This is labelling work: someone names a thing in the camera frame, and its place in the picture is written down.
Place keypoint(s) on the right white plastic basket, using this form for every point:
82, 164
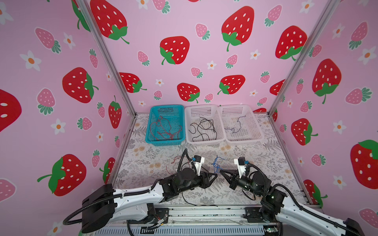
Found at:
240, 125

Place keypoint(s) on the corner aluminium post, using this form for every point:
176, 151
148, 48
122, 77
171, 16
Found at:
321, 23
107, 22

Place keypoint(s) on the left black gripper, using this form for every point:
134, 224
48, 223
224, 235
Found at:
204, 180

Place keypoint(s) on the right corner aluminium post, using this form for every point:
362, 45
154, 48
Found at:
321, 23

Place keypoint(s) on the white plastic basket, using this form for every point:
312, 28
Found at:
240, 125
203, 125

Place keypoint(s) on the middle white plastic basket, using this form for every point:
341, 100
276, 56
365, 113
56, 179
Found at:
203, 125

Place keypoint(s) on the floral table cloth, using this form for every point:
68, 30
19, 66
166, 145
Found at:
143, 163

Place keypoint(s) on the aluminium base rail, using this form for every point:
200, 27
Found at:
226, 221

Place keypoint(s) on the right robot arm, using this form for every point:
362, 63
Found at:
278, 203

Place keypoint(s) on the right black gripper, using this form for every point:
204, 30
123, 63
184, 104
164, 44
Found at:
233, 183

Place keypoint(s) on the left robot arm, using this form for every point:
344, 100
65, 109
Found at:
108, 204

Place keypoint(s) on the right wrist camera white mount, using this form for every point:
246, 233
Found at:
241, 164

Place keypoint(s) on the left corner aluminium post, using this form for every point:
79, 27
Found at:
107, 22

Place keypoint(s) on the teal plastic basket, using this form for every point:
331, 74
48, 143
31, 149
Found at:
166, 125

